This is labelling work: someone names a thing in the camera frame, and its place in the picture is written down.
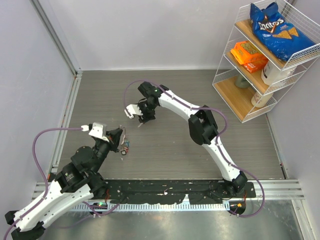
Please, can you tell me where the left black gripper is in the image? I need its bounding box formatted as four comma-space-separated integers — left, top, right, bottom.
91, 128, 123, 174

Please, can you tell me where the large metal keyring with keys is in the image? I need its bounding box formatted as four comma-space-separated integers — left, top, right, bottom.
120, 125, 130, 156

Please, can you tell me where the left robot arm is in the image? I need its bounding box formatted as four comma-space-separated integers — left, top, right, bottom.
4, 122, 124, 240

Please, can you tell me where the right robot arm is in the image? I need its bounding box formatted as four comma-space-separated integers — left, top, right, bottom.
134, 81, 248, 197

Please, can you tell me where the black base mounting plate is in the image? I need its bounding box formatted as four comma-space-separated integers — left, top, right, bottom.
91, 179, 257, 205

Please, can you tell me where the grey cup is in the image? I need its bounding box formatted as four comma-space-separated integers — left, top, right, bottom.
234, 74, 250, 89

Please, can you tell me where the orange snack box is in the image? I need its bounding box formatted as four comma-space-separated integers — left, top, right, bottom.
230, 41, 268, 74

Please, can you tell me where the cream bottle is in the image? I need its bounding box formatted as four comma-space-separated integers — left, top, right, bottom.
251, 91, 273, 108

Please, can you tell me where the white plastic jug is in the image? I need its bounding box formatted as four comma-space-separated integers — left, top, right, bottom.
261, 60, 297, 86

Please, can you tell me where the blue Doritos chip bag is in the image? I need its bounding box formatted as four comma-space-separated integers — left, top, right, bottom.
249, 2, 315, 62

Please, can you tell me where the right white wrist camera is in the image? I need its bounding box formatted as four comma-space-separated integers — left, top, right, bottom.
124, 104, 143, 120

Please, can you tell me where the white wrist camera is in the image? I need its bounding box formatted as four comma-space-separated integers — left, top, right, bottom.
124, 104, 143, 120
81, 122, 109, 142

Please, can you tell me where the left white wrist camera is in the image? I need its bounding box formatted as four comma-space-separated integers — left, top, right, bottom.
81, 122, 109, 142

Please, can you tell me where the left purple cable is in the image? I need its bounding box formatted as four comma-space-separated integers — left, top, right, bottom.
0, 127, 126, 238

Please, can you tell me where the aluminium frame rail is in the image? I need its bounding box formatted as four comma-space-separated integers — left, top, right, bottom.
29, 0, 84, 202

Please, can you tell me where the white slotted cable duct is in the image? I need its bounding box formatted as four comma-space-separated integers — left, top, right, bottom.
67, 199, 230, 213

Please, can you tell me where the white wire shelf rack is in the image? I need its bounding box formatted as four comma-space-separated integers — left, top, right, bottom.
212, 0, 320, 123

